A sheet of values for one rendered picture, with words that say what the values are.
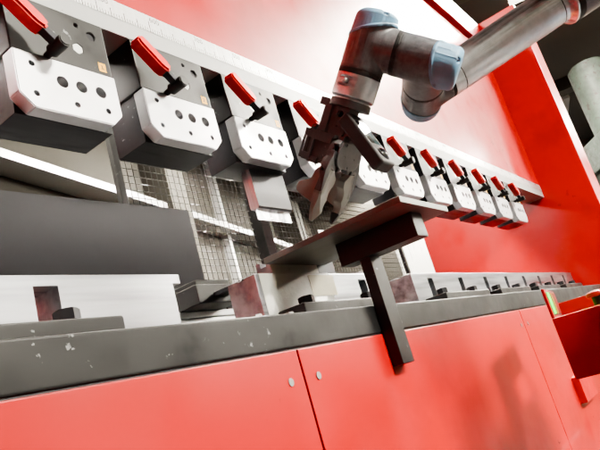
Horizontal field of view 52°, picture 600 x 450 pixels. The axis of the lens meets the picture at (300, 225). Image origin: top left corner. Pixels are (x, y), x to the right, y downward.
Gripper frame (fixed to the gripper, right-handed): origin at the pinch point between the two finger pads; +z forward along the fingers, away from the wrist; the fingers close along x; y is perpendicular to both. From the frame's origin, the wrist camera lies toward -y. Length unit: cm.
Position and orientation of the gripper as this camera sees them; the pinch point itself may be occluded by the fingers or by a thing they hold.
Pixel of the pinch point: (326, 216)
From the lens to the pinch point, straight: 107.5
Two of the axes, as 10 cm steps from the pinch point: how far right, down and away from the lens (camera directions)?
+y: -7.7, -3.1, 5.6
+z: -2.9, 9.5, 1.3
